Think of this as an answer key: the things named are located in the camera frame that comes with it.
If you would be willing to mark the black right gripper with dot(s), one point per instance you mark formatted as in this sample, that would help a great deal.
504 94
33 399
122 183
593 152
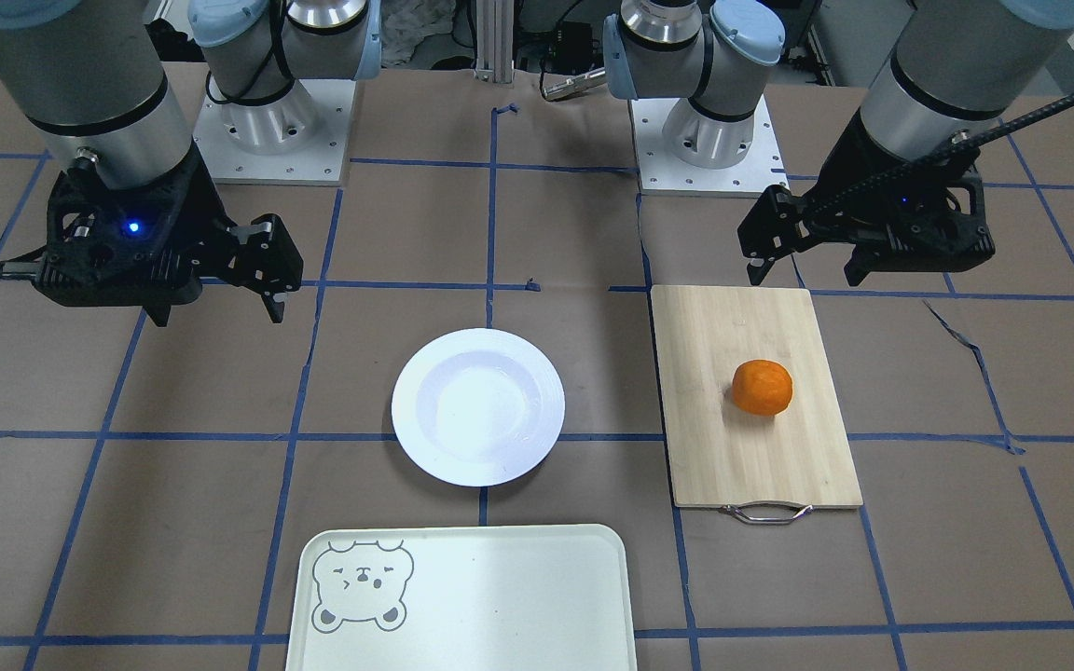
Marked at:
205 207

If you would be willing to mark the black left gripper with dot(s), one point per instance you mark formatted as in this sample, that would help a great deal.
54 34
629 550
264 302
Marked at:
841 177

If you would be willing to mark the orange fruit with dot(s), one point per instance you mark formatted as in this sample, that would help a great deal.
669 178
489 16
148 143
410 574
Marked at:
762 388

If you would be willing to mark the white round plate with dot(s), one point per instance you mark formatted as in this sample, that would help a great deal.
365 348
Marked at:
478 407

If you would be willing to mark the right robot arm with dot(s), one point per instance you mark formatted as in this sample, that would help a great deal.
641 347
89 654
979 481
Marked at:
87 76

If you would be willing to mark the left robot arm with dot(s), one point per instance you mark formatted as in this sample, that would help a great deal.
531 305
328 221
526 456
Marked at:
955 67

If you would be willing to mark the pale green bear tray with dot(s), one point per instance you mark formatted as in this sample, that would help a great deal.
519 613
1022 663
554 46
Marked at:
537 597

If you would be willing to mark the bamboo cutting board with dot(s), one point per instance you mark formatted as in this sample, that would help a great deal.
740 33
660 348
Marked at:
751 415

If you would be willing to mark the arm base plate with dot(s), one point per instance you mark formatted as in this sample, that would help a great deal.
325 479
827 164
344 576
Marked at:
301 139
751 158

